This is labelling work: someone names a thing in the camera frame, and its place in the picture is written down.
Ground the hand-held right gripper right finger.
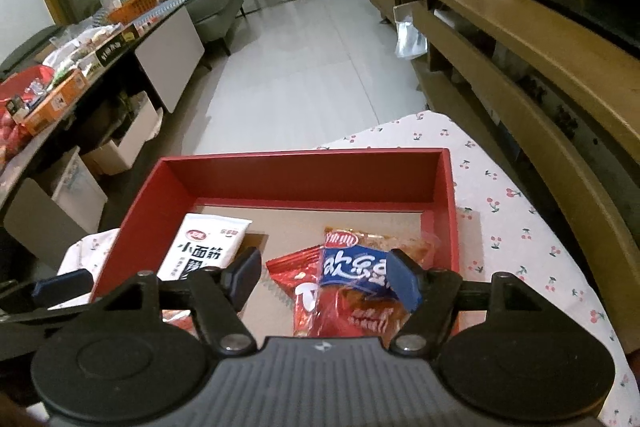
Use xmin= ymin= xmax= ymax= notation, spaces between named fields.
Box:
xmin=387 ymin=249 xmax=533 ymax=355

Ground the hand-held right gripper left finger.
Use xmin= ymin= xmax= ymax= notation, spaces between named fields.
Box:
xmin=97 ymin=247 xmax=263 ymax=354

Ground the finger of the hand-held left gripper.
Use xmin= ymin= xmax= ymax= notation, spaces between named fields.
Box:
xmin=0 ymin=293 xmax=103 ymax=324
xmin=0 ymin=270 xmax=95 ymax=304

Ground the small red snack packet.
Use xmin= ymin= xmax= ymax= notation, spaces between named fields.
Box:
xmin=265 ymin=246 xmax=326 ymax=339

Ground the white spicy snack packet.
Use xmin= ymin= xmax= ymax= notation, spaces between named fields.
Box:
xmin=156 ymin=213 xmax=253 ymax=333

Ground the orange packet with blue label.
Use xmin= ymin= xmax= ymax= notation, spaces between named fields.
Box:
xmin=299 ymin=227 xmax=437 ymax=339

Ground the red cardboard box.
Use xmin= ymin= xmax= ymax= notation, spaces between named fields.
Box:
xmin=90 ymin=148 xmax=460 ymax=343

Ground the white storage box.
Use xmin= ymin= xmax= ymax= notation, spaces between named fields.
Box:
xmin=50 ymin=147 xmax=108 ymax=233
xmin=82 ymin=92 xmax=164 ymax=175

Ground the orange cardboard box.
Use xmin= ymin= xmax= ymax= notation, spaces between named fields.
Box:
xmin=22 ymin=69 xmax=86 ymax=135

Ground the red plastic bag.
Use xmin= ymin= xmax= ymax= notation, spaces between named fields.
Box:
xmin=0 ymin=66 xmax=56 ymax=158

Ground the dark coffee table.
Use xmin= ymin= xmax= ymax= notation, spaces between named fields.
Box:
xmin=0 ymin=0 xmax=206 ymax=258

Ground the black printed box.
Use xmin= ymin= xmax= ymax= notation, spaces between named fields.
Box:
xmin=92 ymin=24 xmax=138 ymax=68

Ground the clear plastic bag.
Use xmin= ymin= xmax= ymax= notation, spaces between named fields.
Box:
xmin=392 ymin=2 xmax=428 ymax=60

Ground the wooden television cabinet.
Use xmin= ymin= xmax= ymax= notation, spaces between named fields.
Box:
xmin=360 ymin=0 xmax=640 ymax=358

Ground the grey sofa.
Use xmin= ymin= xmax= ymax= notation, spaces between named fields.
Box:
xmin=187 ymin=0 xmax=246 ymax=58

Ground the orange basket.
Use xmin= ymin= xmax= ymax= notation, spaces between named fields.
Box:
xmin=107 ymin=0 xmax=158 ymax=25

